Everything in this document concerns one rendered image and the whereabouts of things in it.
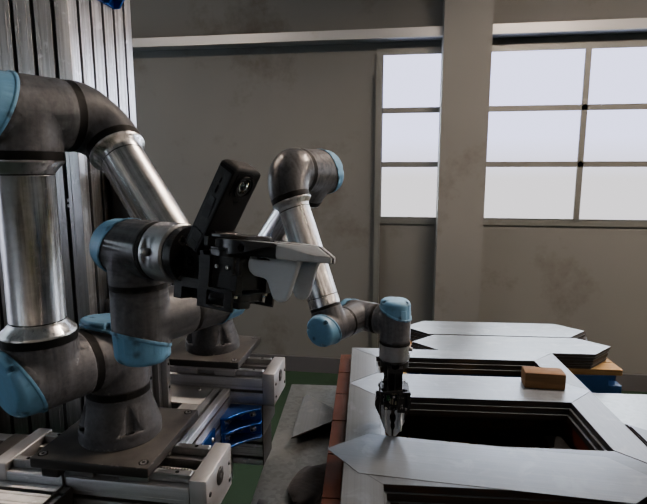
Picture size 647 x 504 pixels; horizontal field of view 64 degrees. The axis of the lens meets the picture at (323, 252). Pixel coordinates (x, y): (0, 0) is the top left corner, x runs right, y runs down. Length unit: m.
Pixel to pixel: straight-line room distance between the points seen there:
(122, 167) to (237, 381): 0.77
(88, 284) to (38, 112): 0.44
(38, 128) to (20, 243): 0.18
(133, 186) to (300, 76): 3.08
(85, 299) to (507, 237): 3.11
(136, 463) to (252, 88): 3.25
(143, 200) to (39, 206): 0.15
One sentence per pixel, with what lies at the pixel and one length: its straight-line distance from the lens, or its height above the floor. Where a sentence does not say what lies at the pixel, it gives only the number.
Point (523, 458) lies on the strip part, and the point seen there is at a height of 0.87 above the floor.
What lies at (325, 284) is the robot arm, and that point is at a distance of 1.21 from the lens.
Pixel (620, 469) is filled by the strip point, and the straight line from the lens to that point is 1.45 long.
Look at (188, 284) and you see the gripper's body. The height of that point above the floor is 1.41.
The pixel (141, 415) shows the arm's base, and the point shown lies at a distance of 1.06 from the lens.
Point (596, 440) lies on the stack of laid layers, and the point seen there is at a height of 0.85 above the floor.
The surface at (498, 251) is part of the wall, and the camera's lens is 3.87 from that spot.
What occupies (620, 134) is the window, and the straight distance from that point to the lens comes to 4.01.
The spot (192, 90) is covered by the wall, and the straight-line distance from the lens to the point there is 4.11.
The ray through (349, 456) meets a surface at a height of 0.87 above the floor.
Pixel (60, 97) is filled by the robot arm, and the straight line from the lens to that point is 0.92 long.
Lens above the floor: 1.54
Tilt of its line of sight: 9 degrees down
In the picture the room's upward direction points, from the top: straight up
